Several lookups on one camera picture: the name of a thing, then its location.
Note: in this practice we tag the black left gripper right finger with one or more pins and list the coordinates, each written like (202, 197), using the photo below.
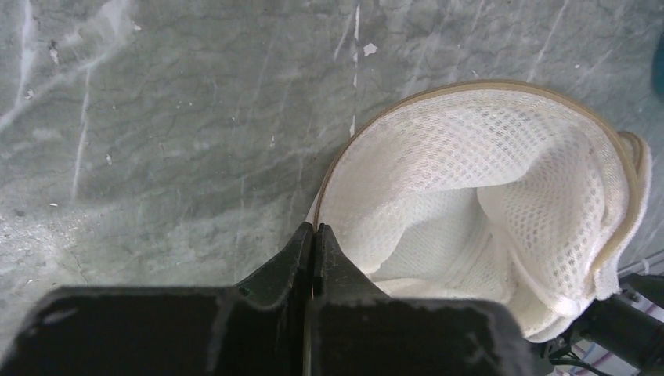
(357, 329)

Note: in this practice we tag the teal plastic bin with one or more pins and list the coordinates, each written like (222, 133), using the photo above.
(657, 69)

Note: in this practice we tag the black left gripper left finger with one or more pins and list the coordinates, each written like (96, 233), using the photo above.
(255, 327)

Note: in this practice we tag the white mesh laundry bag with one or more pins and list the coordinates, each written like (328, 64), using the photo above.
(493, 189)

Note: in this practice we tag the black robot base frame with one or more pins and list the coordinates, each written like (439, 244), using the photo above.
(621, 326)

